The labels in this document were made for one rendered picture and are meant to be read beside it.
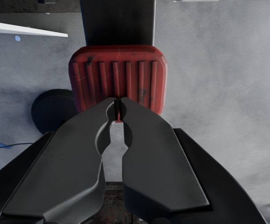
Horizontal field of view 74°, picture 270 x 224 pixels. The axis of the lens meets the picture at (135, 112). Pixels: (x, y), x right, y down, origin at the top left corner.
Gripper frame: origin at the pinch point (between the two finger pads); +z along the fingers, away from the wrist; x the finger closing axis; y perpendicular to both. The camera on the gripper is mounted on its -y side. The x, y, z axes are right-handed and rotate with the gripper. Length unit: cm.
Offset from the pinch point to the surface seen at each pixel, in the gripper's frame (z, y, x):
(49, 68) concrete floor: 77, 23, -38
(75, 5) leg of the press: 73, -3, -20
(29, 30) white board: 44, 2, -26
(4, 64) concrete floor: 77, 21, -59
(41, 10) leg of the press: 73, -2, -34
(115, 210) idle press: 58, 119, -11
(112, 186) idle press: 74, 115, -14
